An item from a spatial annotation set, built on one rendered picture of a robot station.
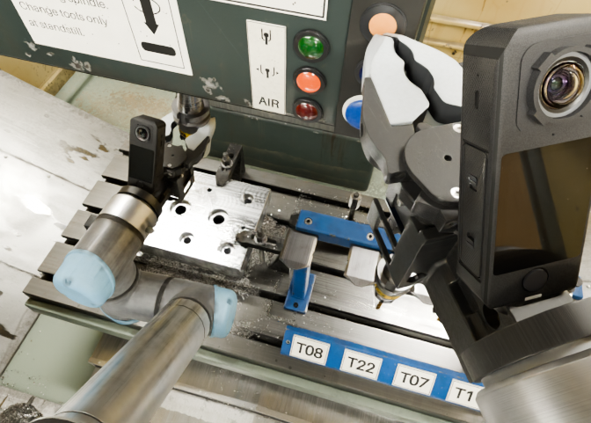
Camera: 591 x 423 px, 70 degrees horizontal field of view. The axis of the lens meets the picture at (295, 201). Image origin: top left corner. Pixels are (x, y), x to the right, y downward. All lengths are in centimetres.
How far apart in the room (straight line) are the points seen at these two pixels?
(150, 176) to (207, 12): 36
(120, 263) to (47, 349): 83
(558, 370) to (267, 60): 28
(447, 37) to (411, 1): 124
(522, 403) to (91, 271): 52
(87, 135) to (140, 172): 105
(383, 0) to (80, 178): 142
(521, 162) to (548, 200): 2
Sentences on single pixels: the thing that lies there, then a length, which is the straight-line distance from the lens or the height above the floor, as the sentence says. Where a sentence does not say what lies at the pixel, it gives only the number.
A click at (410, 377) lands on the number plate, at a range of 96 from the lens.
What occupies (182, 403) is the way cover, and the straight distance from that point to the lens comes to 114.
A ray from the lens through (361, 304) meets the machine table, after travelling 103.
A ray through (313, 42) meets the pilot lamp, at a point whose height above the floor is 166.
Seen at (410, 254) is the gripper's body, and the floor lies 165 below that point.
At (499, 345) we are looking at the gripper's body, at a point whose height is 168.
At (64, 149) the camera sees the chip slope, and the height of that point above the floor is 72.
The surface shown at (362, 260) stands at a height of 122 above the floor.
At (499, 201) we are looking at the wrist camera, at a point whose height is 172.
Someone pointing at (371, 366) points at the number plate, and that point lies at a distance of 95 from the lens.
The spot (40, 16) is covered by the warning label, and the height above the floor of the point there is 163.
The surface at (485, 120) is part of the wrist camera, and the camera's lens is 17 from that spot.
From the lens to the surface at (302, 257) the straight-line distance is 71.
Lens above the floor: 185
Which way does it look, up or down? 56 degrees down
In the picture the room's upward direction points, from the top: 3 degrees clockwise
